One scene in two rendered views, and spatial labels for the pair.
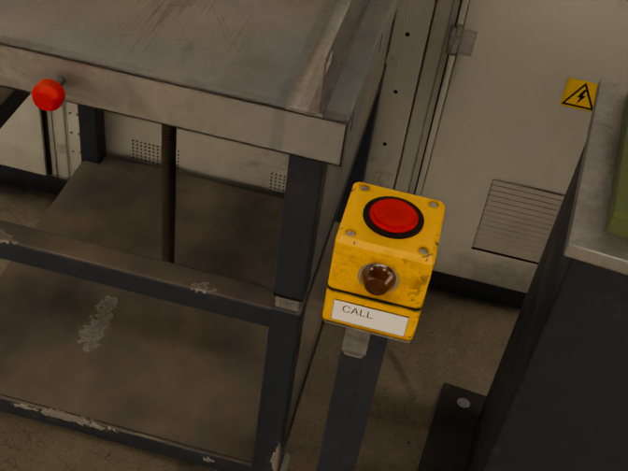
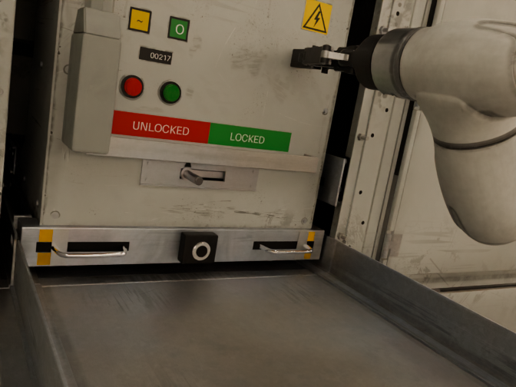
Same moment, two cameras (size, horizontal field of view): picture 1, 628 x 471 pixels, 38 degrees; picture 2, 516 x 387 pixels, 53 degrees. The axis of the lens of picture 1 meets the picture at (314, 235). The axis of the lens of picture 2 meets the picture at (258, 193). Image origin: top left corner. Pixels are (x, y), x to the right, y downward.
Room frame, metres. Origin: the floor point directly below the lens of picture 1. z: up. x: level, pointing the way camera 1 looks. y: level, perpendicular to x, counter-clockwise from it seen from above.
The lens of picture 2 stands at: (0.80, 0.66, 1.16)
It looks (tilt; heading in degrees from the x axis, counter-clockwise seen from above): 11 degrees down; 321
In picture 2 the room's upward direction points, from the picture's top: 10 degrees clockwise
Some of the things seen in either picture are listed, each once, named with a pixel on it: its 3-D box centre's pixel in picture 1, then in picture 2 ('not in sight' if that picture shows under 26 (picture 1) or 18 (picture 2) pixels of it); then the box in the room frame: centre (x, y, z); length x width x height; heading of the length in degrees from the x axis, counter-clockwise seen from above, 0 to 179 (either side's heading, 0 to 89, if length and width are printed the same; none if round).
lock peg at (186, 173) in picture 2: not in sight; (192, 171); (1.50, 0.23, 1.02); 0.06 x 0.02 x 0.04; 173
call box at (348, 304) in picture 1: (383, 261); not in sight; (0.57, -0.06, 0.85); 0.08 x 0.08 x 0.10; 83
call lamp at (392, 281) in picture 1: (377, 282); not in sight; (0.52, -0.06, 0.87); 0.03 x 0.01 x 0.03; 83
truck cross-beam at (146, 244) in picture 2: not in sight; (190, 241); (1.53, 0.20, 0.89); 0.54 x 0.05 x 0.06; 83
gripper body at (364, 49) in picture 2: not in sight; (369, 61); (1.31, 0.08, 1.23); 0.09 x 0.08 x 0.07; 173
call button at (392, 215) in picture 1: (392, 220); not in sight; (0.57, -0.06, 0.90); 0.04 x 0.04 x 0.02
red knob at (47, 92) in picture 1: (51, 90); not in sight; (0.78, 0.29, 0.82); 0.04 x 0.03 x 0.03; 173
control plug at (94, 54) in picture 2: not in sight; (90, 81); (1.47, 0.42, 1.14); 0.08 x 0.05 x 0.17; 173
